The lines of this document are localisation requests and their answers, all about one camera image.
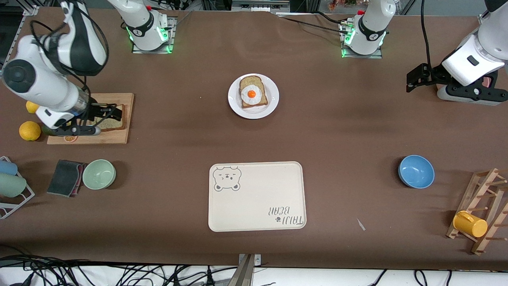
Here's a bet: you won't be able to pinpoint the toast bread slice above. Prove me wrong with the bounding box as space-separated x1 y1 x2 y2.
93 104 127 131
239 75 269 109

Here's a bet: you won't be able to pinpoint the white round plate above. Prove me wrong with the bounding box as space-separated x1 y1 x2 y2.
228 73 280 120

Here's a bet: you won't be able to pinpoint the toy fried egg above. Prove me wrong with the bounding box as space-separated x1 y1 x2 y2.
241 83 262 106

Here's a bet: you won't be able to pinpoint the wooden cutting board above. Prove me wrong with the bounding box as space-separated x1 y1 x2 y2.
47 93 135 145

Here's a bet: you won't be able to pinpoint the pale green bowl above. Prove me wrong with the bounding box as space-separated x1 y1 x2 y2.
82 159 117 190

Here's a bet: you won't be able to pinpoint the folded grey pink cloth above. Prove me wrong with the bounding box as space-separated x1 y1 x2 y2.
46 159 87 198

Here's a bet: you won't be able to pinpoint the pale green cup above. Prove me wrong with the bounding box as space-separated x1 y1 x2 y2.
0 173 27 198

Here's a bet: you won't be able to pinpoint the blue bowl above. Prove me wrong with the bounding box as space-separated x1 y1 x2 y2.
398 155 435 189

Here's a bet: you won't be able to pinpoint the yellow mug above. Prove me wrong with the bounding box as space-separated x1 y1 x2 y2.
453 211 488 238

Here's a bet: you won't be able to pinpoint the cream bear print tray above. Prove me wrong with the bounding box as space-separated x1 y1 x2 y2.
208 161 307 232

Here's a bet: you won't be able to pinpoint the wooden mug rack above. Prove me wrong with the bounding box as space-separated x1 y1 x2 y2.
446 168 508 255

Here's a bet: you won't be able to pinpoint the grey equipment box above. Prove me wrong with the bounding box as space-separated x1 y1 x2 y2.
231 0 291 13

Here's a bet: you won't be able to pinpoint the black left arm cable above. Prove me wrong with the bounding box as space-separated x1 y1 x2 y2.
420 0 434 70

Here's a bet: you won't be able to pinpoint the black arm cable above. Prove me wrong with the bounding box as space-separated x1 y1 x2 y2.
420 0 434 70
30 0 123 133

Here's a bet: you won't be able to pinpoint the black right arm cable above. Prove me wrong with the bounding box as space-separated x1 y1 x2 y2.
30 0 123 133

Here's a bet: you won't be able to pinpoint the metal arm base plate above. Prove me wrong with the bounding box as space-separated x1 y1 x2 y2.
340 20 383 59
131 15 176 54

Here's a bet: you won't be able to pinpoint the white wire cup rack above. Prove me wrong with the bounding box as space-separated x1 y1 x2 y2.
0 156 35 220

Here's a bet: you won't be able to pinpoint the black table cable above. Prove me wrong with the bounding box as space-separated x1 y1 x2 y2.
276 12 352 36

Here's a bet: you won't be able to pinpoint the tangled black cables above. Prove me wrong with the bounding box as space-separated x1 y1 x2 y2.
0 244 239 286

